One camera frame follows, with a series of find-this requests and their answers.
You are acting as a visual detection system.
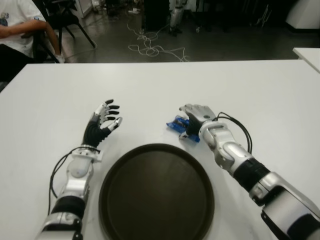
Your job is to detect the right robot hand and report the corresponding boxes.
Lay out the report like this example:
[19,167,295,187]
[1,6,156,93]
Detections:
[177,103,217,141]

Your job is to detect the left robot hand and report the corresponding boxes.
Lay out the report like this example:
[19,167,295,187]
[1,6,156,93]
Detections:
[82,99,124,149]

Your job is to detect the blue Oreo cookie pack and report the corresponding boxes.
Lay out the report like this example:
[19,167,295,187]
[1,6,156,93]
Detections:
[166,114,202,144]

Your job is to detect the dark brown round tray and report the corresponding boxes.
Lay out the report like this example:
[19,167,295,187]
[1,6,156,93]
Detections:
[98,142,216,240]

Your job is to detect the standing silver humanoid robot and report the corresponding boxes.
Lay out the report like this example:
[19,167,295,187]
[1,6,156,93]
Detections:
[168,0,188,36]

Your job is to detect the black floor cabinet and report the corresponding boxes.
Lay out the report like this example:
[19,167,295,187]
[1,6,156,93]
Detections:
[143,0,171,32]

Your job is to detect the black chair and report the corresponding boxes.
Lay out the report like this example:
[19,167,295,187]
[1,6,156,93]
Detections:
[32,0,97,63]

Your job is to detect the white side table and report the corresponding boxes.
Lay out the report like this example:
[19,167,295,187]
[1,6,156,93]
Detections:
[292,46,320,76]

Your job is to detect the white glass-front cabinet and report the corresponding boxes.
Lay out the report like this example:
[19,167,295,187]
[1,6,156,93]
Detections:
[74,0,94,13]

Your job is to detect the seated person white shirt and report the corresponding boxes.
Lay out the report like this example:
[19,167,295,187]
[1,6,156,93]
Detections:
[0,0,66,83]

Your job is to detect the white black-based cabinet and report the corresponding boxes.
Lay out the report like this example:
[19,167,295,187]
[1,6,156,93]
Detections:
[284,0,320,33]

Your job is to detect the right arm black cables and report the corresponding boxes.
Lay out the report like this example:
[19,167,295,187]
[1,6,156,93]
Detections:
[214,111,253,154]

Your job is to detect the arm black cables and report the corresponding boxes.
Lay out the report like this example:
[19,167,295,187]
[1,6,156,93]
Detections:
[49,147,101,216]
[214,111,253,154]

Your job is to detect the left arm black cables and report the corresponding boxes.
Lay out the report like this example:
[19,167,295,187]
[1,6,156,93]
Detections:
[49,147,101,216]

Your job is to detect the tangled white floor cable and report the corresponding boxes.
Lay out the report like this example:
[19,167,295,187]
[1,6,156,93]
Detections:
[126,18,192,63]

